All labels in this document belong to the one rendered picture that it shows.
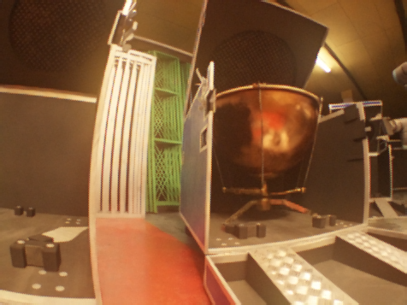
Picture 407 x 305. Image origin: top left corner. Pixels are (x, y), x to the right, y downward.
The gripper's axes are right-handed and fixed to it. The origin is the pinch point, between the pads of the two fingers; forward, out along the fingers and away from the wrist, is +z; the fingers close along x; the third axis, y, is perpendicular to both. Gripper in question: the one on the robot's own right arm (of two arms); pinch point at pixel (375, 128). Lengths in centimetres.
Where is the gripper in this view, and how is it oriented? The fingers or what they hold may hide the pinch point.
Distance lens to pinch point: 156.2
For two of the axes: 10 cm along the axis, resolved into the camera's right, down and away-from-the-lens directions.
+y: -2.8, -2.9, -9.1
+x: 0.5, 9.5, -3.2
